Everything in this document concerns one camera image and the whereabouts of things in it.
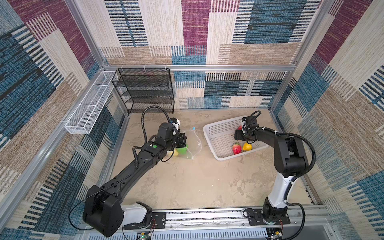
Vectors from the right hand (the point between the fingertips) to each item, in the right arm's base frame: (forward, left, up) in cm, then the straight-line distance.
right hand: (239, 136), depth 101 cm
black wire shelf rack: (+32, +64, +17) cm, 74 cm away
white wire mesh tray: (-10, +83, +32) cm, 89 cm away
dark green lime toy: (-11, +37, +4) cm, 39 cm away
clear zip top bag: (-8, +31, +3) cm, 32 cm away
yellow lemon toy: (-9, -2, +2) cm, 10 cm away
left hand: (-11, +34, +19) cm, 40 cm away
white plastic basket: (+1, +12, -2) cm, 13 cm away
